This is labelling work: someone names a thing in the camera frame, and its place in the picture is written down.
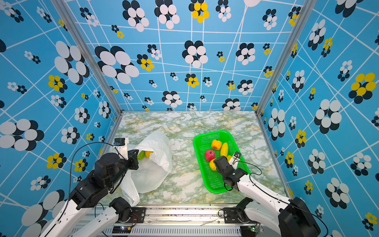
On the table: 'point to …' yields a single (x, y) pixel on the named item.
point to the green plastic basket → (213, 181)
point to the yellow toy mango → (224, 149)
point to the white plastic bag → (152, 172)
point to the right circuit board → (257, 228)
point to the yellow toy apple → (216, 144)
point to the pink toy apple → (209, 155)
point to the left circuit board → (121, 229)
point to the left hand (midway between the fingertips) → (139, 149)
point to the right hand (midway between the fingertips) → (226, 166)
